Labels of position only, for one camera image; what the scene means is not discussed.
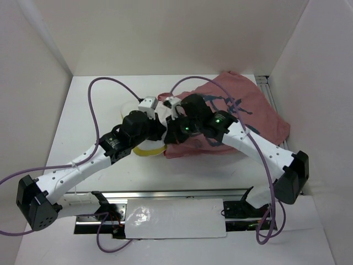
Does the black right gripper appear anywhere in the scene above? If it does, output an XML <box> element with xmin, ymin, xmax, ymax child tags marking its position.
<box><xmin>163</xmin><ymin>111</ymin><xmax>201</xmax><ymax>145</ymax></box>

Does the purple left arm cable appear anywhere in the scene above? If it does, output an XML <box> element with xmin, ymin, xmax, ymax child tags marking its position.
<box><xmin>0</xmin><ymin>77</ymin><xmax>144</xmax><ymax>253</ymax></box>

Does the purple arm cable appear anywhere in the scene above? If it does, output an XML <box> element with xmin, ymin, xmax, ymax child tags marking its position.
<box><xmin>0</xmin><ymin>77</ymin><xmax>144</xmax><ymax>253</ymax></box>
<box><xmin>168</xmin><ymin>76</ymin><xmax>287</xmax><ymax>246</ymax></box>

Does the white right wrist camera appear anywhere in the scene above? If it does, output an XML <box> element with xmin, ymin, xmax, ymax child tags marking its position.
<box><xmin>163</xmin><ymin>96</ymin><xmax>181</xmax><ymax>120</ymax></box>

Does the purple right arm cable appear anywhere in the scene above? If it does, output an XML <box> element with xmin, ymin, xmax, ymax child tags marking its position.
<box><xmin>168</xmin><ymin>76</ymin><xmax>287</xmax><ymax>246</ymax></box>

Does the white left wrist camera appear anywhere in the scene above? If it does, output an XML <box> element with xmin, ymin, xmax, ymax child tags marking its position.
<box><xmin>138</xmin><ymin>97</ymin><xmax>158</xmax><ymax>120</ymax></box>

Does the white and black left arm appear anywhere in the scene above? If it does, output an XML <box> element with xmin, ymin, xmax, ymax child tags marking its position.
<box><xmin>16</xmin><ymin>110</ymin><xmax>167</xmax><ymax>231</ymax></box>

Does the aluminium table edge rail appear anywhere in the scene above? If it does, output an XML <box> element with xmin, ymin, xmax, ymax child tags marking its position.
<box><xmin>63</xmin><ymin>188</ymin><xmax>254</xmax><ymax>200</ymax></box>

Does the white glossy cover plate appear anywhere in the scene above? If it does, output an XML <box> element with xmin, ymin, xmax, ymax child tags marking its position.
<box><xmin>125</xmin><ymin>198</ymin><xmax>227</xmax><ymax>239</ymax></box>

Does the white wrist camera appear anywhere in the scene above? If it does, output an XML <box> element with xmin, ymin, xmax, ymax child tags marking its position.
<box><xmin>163</xmin><ymin>96</ymin><xmax>181</xmax><ymax>120</ymax></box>
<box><xmin>138</xmin><ymin>97</ymin><xmax>158</xmax><ymax>120</ymax></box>

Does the aluminium side rail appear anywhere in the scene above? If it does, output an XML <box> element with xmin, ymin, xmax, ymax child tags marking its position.
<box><xmin>255</xmin><ymin>75</ymin><xmax>290</xmax><ymax>150</ymax></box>

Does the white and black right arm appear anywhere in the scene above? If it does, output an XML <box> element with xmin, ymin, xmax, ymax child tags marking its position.
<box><xmin>163</xmin><ymin>94</ymin><xmax>309</xmax><ymax>216</ymax></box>

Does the red and pink patterned pillowcase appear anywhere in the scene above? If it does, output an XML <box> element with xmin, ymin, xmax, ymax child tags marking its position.
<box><xmin>164</xmin><ymin>72</ymin><xmax>290</xmax><ymax>158</ymax></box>

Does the white pillow with yellow edge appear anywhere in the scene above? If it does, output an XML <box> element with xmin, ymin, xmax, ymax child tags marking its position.
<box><xmin>120</xmin><ymin>96</ymin><xmax>177</xmax><ymax>158</ymax></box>

